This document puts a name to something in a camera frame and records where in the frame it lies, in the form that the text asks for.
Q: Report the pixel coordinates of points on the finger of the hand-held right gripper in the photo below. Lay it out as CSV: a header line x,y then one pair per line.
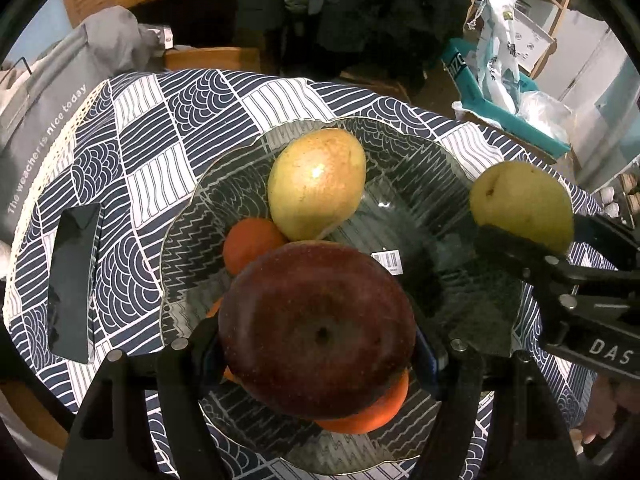
x,y
600,235
520,255

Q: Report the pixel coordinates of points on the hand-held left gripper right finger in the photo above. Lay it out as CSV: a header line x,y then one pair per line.
x,y
427,360

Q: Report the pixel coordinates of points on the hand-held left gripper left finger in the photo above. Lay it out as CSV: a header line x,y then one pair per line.
x,y
200,350

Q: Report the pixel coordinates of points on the yellow-green pear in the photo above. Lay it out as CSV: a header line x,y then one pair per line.
x,y
520,200

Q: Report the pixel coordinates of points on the large red apple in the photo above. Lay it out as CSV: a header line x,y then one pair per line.
x,y
320,330

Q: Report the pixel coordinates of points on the clear glass bowl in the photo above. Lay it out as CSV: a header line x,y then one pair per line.
x,y
425,185

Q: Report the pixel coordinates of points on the yellow-green mango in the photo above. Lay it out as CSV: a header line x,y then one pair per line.
x,y
315,185

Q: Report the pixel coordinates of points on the person's right hand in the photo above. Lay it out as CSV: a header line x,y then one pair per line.
x,y
600,410

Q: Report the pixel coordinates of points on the small orange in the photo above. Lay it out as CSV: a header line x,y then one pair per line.
x,y
250,250

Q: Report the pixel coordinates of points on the teal box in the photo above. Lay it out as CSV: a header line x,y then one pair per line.
x,y
530,135

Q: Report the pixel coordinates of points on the clear plastic bag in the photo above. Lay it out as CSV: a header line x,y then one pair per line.
x,y
545,115

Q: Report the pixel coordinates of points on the black smartphone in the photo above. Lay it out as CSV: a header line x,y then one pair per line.
x,y
75,280

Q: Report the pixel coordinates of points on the white printed bag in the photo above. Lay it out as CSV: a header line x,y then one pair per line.
x,y
495,35

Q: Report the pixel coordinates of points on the navy white patterned tablecloth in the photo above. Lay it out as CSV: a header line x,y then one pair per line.
x,y
150,125

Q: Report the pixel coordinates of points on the wooden shelf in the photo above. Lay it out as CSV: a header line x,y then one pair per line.
x,y
562,5

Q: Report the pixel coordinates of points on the grey tote bag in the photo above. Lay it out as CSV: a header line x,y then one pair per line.
x,y
40,125

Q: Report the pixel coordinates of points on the dark hanging clothes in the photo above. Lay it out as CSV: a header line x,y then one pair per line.
x,y
375,10

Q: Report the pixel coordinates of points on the grey jacket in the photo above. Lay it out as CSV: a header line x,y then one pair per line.
x,y
115,30

